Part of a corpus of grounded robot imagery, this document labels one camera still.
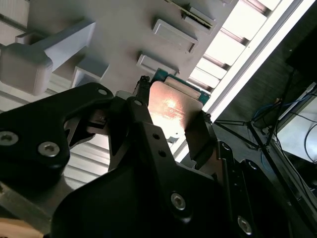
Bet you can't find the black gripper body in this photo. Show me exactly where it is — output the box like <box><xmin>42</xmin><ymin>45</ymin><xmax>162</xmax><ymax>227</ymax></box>
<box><xmin>51</xmin><ymin>162</ymin><xmax>231</xmax><ymax>238</ymax></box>

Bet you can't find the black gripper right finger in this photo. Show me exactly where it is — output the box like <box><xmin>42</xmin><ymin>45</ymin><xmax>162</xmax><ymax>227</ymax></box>
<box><xmin>184</xmin><ymin>112</ymin><xmax>315</xmax><ymax>238</ymax></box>

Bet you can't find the silver CPU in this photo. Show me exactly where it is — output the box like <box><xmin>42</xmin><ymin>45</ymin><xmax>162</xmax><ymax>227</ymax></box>
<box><xmin>148</xmin><ymin>68</ymin><xmax>211</xmax><ymax>141</ymax></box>

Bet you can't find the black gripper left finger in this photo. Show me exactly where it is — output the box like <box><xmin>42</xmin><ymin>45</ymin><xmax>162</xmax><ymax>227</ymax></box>
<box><xmin>0</xmin><ymin>75</ymin><xmax>196</xmax><ymax>231</ymax></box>

